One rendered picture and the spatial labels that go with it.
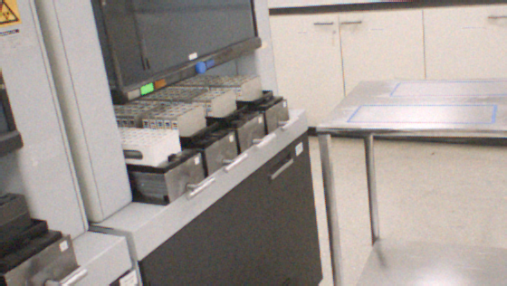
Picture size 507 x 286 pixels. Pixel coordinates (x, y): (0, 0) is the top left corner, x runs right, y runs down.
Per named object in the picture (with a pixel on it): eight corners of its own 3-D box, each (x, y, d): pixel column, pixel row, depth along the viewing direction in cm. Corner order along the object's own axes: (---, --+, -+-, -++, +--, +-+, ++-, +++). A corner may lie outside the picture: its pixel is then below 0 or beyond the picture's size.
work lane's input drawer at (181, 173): (-33, 179, 157) (-43, 148, 154) (11, 160, 169) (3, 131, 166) (186, 206, 125) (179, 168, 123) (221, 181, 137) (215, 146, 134)
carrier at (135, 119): (159, 123, 158) (156, 102, 157) (166, 124, 158) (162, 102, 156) (131, 138, 149) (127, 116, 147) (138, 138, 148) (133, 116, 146)
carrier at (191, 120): (200, 126, 152) (196, 104, 151) (206, 126, 152) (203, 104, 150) (174, 140, 143) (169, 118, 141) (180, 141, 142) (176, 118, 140)
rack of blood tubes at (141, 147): (60, 162, 141) (53, 138, 140) (90, 147, 150) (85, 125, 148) (156, 172, 128) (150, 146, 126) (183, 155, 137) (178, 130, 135)
